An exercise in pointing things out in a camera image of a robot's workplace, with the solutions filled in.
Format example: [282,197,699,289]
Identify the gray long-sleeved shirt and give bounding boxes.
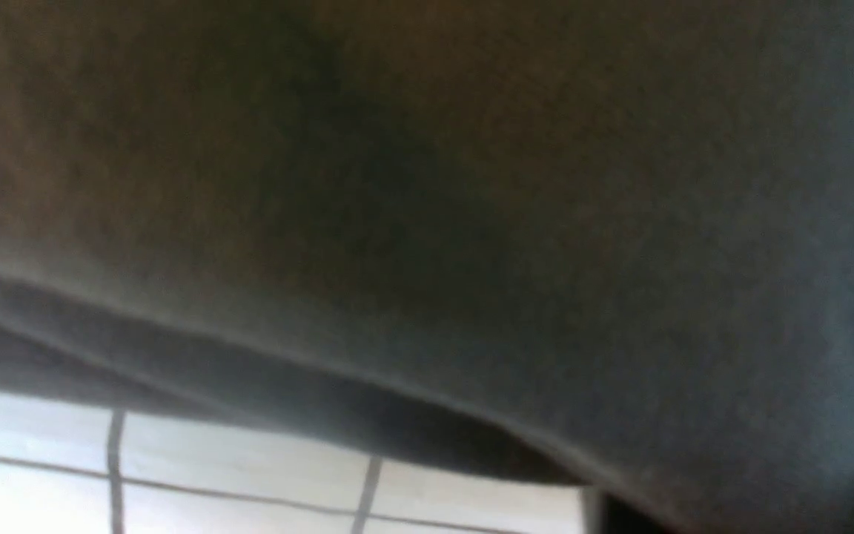
[0,1,854,533]

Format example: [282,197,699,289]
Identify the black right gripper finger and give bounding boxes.
[596,491,671,534]

